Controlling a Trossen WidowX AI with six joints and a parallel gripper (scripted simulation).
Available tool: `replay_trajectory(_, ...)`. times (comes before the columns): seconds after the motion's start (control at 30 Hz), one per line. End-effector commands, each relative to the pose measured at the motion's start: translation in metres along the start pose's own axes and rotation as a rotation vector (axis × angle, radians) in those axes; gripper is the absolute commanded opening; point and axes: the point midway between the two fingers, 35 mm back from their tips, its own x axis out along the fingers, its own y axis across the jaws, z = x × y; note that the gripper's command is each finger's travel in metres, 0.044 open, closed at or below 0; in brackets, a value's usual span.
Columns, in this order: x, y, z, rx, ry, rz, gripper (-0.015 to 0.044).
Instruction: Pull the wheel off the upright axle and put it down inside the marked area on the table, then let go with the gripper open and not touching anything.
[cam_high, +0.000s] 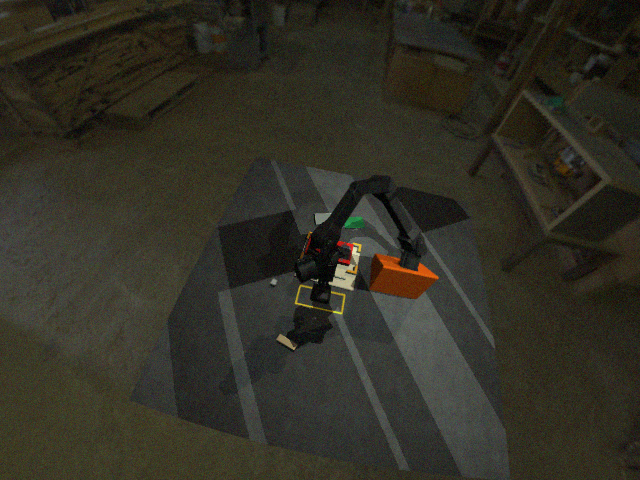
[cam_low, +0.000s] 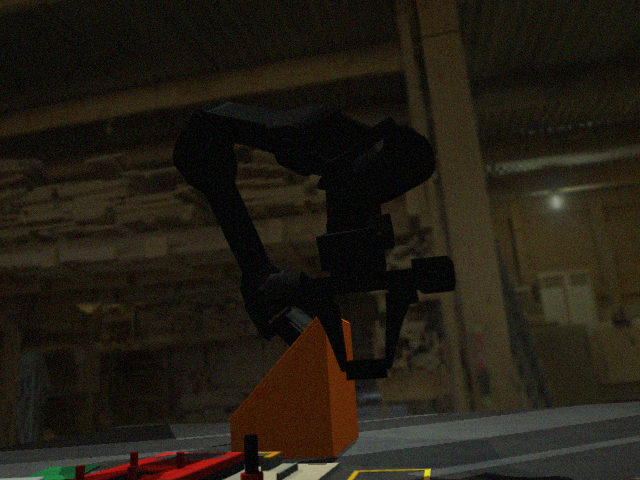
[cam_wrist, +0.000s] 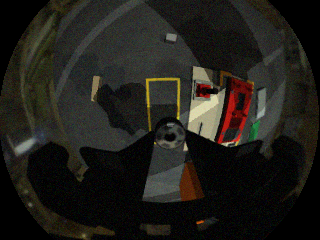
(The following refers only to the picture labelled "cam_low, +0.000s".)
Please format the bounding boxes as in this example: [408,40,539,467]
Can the yellow rectangular outline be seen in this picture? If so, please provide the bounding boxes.
[348,469,431,480]

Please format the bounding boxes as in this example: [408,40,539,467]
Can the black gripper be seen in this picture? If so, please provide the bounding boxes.
[264,209,456,372]

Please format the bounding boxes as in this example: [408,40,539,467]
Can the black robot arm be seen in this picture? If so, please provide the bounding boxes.
[172,99,435,347]

